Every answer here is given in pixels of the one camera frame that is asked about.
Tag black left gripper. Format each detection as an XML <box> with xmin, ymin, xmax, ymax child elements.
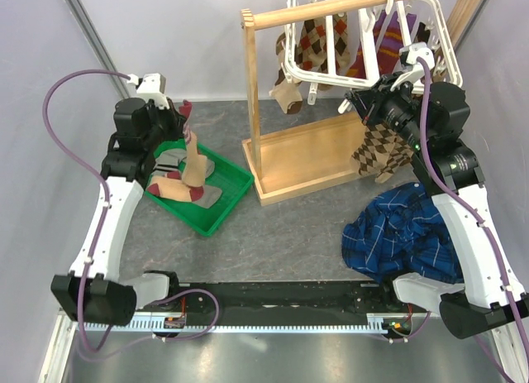
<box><xmin>143</xmin><ymin>98</ymin><xmax>187</xmax><ymax>151</ymax></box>

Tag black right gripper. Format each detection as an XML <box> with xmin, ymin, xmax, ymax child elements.
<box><xmin>349</xmin><ymin>70</ymin><xmax>432</xmax><ymax>151</ymax></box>

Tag beige sock maroon purple stripes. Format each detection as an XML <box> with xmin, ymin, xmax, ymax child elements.
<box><xmin>177</xmin><ymin>100</ymin><xmax>207</xmax><ymax>202</ymax></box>

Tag white plastic clip hanger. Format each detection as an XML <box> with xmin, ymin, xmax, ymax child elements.
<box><xmin>269</xmin><ymin>0</ymin><xmax>463</xmax><ymax>114</ymax></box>

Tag green plastic tray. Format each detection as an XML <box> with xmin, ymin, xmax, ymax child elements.
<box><xmin>145</xmin><ymin>143</ymin><xmax>255</xmax><ymax>237</ymax></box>

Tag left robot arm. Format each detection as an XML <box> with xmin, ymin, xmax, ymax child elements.
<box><xmin>50</xmin><ymin>98</ymin><xmax>186</xmax><ymax>326</ymax></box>

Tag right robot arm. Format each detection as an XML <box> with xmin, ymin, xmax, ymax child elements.
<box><xmin>346</xmin><ymin>74</ymin><xmax>528</xmax><ymax>339</ymax></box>

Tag grey sock black stripes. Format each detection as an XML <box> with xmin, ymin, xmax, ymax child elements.
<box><xmin>151</xmin><ymin>149</ymin><xmax>222</xmax><ymax>208</ymax></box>

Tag brown argyle sock left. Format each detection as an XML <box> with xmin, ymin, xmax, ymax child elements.
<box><xmin>350</xmin><ymin>124</ymin><xmax>397</xmax><ymax>176</ymax></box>

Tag beige sock maroon toe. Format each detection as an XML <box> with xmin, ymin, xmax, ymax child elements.
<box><xmin>146</xmin><ymin>176</ymin><xmax>192</xmax><ymax>203</ymax></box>

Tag wooden clothes rack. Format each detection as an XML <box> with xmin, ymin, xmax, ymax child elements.
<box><xmin>241</xmin><ymin>0</ymin><xmax>484</xmax><ymax>206</ymax></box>

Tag cream brown striped sock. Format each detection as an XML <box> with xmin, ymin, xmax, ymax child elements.
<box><xmin>269</xmin><ymin>69</ymin><xmax>303</xmax><ymax>115</ymax></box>

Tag blue plaid shirt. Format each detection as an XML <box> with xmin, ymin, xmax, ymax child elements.
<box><xmin>341</xmin><ymin>182</ymin><xmax>464</xmax><ymax>284</ymax></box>

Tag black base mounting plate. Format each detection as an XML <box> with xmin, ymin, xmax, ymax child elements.
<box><xmin>174</xmin><ymin>280</ymin><xmax>424</xmax><ymax>316</ymax></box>

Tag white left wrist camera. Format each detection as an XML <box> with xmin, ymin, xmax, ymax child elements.
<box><xmin>126</xmin><ymin>73</ymin><xmax>169</xmax><ymax>110</ymax></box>

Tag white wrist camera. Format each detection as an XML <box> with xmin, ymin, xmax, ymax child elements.
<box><xmin>391</xmin><ymin>42</ymin><xmax>435</xmax><ymax>91</ymax></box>
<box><xmin>126</xmin><ymin>73</ymin><xmax>169</xmax><ymax>110</ymax></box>

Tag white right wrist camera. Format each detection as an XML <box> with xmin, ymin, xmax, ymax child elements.
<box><xmin>391</xmin><ymin>42</ymin><xmax>435</xmax><ymax>91</ymax></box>

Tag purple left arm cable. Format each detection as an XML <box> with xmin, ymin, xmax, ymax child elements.
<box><xmin>42</xmin><ymin>69</ymin><xmax>137</xmax><ymax>353</ymax></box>

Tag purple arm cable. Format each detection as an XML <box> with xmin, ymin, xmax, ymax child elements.
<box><xmin>42</xmin><ymin>69</ymin><xmax>137</xmax><ymax>353</ymax></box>
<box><xmin>415</xmin><ymin>56</ymin><xmax>526</xmax><ymax>383</ymax></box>

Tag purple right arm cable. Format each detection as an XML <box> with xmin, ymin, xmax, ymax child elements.
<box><xmin>415</xmin><ymin>56</ymin><xmax>526</xmax><ymax>383</ymax></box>

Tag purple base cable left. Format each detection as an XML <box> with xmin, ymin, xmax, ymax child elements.
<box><xmin>76</xmin><ymin>290</ymin><xmax>220</xmax><ymax>361</ymax></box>

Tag blue slotted cable duct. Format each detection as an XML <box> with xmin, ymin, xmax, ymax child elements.
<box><xmin>112</xmin><ymin>315</ymin><xmax>411</xmax><ymax>334</ymax></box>

